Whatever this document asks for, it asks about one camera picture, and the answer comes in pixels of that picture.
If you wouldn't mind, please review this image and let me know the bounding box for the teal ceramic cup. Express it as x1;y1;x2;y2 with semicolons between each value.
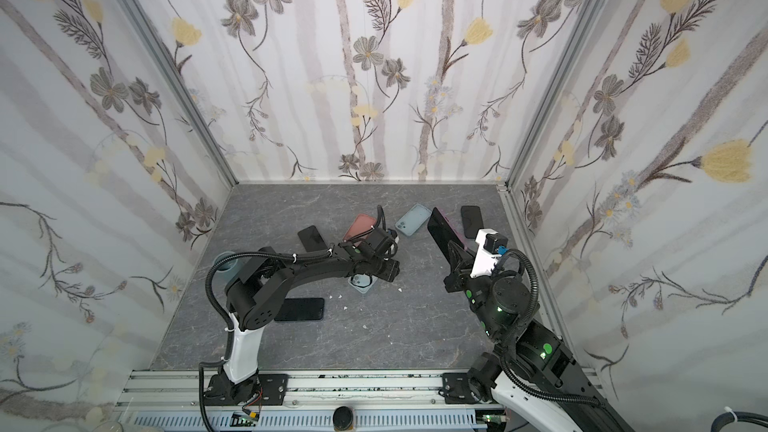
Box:
213;251;240;286

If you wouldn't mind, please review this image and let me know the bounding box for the black round knob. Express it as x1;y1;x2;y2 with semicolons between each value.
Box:
332;406;355;432

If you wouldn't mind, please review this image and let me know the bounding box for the right black corrugated cable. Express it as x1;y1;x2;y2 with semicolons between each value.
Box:
494;248;601;406

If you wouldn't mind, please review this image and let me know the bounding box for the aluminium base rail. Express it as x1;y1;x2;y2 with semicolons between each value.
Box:
113;368;607;432

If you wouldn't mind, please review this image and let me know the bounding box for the light blue case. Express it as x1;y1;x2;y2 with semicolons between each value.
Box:
396;204;432;237
349;274;377;294

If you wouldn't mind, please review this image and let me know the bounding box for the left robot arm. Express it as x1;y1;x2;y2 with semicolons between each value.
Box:
198;227;400;406

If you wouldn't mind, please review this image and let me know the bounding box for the left black corrugated cable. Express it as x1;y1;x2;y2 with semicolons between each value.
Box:
203;250;316;331

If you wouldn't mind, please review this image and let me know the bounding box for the pink phone case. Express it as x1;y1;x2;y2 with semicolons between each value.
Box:
343;214;377;241

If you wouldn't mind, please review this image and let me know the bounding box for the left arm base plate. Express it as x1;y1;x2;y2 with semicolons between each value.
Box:
203;372;289;406

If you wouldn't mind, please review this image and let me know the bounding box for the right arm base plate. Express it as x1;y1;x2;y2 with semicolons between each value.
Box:
438;372;481;404

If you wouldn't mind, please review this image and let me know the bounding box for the black phone case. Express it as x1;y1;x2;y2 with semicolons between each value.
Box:
460;205;484;240

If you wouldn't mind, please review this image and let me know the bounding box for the black phone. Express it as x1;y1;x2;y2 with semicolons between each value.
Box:
427;207;469;264
297;225;328;252

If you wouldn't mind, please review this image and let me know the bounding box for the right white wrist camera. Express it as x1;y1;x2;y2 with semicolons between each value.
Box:
470;228;509;278

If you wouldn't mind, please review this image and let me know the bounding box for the black corrugated cable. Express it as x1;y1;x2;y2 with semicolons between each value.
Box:
203;250;316;331
494;248;601;406

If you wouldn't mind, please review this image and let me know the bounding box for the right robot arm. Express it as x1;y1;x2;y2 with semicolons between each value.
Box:
442;249;632;431

